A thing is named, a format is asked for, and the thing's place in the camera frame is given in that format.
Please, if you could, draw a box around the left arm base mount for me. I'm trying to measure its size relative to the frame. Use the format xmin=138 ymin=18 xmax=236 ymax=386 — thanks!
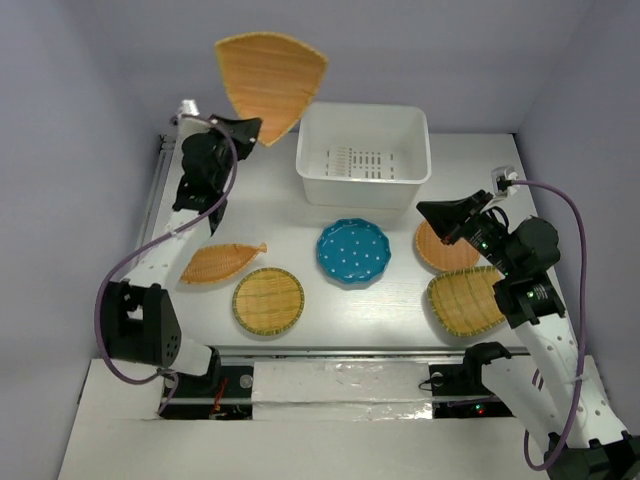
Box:
xmin=159 ymin=351 xmax=254 ymax=421

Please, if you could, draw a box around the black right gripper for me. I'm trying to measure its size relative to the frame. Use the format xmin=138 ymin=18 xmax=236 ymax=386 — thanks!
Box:
xmin=417 ymin=188 xmax=519 ymax=277

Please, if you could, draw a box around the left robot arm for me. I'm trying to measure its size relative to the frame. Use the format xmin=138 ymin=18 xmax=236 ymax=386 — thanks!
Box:
xmin=94 ymin=114 xmax=262 ymax=395

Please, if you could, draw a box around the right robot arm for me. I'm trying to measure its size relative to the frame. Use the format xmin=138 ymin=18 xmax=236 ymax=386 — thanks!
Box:
xmin=416 ymin=190 xmax=639 ymax=479

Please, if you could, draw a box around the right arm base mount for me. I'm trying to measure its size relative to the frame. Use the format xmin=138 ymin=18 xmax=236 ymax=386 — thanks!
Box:
xmin=418 ymin=342 xmax=513 ymax=419

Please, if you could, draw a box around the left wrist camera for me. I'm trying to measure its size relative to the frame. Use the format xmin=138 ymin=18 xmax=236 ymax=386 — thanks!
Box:
xmin=176 ymin=99 xmax=200 ymax=122

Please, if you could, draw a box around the orange fish-shaped woven plate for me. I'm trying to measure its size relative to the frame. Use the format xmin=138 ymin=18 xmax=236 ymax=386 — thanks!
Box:
xmin=180 ymin=243 xmax=268 ymax=285

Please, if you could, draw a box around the blue polka dot ceramic plate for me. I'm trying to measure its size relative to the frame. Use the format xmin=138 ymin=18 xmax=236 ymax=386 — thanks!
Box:
xmin=316 ymin=218 xmax=392 ymax=285

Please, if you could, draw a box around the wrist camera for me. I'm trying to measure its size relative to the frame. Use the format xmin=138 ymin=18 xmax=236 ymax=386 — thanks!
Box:
xmin=176 ymin=99 xmax=200 ymax=122
xmin=491 ymin=166 xmax=519 ymax=198

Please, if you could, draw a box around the round green-rimmed bamboo plate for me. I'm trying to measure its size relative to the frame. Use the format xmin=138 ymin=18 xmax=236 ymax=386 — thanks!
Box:
xmin=232 ymin=268 xmax=305 ymax=336

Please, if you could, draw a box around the yellow fan-shaped bamboo plate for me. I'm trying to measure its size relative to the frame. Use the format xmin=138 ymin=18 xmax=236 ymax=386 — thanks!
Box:
xmin=426 ymin=266 xmax=505 ymax=337

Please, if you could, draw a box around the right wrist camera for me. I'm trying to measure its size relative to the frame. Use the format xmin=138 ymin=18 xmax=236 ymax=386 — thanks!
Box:
xmin=491 ymin=166 xmax=519 ymax=198

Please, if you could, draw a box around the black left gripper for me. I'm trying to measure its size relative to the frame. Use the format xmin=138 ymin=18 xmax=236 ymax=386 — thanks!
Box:
xmin=204 ymin=116 xmax=262 ymax=191

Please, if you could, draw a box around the white plastic bin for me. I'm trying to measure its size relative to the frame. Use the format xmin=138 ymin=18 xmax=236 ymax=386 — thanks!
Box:
xmin=296 ymin=102 xmax=432 ymax=210

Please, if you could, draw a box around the orange fan-shaped woven plate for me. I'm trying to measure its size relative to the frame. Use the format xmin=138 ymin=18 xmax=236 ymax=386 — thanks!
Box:
xmin=214 ymin=31 xmax=329 ymax=147

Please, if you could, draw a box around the round orange woven plate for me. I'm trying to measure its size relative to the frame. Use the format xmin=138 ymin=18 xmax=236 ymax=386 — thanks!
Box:
xmin=415 ymin=221 xmax=480 ymax=272

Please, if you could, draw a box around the aluminium side rail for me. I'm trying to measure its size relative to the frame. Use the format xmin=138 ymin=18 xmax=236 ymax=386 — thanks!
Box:
xmin=103 ymin=133 xmax=177 ymax=357

